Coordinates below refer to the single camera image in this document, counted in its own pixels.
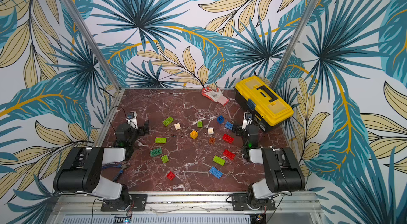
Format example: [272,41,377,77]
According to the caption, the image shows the small red brick front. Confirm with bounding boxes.
[166,172,175,181]

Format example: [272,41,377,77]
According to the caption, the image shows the blue brick near toolbox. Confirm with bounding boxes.
[225,122,233,131]

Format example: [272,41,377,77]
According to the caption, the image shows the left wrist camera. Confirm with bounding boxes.
[127,112,138,129]

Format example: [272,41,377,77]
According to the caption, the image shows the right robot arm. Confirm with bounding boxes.
[232,124,305,211]

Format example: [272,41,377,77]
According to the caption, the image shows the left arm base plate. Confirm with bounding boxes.
[101,194,147,212]

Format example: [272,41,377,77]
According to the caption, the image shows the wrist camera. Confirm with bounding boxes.
[127,112,138,129]
[242,112,253,130]

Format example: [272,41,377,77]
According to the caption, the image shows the yellow black toolbox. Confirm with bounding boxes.
[235,76,294,132]

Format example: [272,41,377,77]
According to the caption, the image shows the aluminium post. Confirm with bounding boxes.
[270,0,319,90]
[60,0,121,91]

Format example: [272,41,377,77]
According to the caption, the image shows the red white work glove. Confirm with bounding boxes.
[201,87,230,106]

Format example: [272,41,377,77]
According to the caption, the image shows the right aluminium post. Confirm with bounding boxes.
[270,0,319,90]

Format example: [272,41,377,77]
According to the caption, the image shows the light green long brick far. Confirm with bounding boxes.
[163,117,174,127]

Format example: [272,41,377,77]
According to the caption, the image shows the light green long brick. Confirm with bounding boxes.
[163,117,174,127]
[155,138,167,143]

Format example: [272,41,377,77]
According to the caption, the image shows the yellow square brick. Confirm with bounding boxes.
[190,130,198,139]

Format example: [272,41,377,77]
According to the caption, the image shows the dark blue square brick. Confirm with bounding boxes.
[217,116,224,124]

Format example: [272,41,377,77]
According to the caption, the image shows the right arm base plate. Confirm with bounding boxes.
[231,193,276,211]

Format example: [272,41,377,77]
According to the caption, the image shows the light green brick right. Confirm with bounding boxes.
[213,156,225,166]

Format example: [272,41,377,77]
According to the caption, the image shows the left aluminium post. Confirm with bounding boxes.
[60,0,121,91]

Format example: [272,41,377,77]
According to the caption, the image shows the dark green long brick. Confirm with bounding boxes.
[149,148,163,157]

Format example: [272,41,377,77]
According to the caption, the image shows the aluminium front rail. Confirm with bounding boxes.
[47,192,328,224]

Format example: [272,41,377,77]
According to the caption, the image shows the blue long brick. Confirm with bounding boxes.
[209,166,223,179]

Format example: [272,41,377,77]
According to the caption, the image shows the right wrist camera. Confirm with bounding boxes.
[242,112,253,130]

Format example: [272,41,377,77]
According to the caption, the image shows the light green long brick left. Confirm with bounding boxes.
[155,138,167,143]

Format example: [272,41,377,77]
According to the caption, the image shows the blue handled pliers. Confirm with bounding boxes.
[102,163,130,182]

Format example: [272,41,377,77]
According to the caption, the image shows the light green square brick front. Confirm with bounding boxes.
[161,155,169,164]

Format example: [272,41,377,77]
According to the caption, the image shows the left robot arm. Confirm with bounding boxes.
[53,121,149,212]

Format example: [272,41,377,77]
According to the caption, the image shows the cream square brick large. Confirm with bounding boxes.
[174,123,181,130]

